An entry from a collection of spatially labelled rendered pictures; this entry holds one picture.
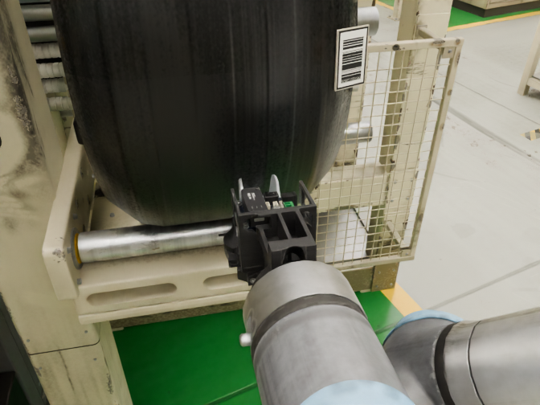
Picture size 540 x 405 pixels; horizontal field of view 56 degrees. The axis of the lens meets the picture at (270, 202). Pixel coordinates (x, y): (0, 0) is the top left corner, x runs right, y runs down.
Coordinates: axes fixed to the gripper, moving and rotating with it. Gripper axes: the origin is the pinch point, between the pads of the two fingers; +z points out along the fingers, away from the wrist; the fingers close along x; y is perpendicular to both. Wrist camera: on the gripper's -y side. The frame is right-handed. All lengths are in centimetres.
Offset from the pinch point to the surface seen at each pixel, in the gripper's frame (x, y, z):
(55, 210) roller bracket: 26.3, -6.4, 16.8
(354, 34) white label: -10.3, 19.2, -2.7
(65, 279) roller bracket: 25.2, -12.7, 8.5
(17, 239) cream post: 33.7, -12.1, 19.9
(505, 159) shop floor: -158, -85, 162
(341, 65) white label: -8.9, 16.5, -3.2
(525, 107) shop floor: -205, -78, 215
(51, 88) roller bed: 33, 0, 59
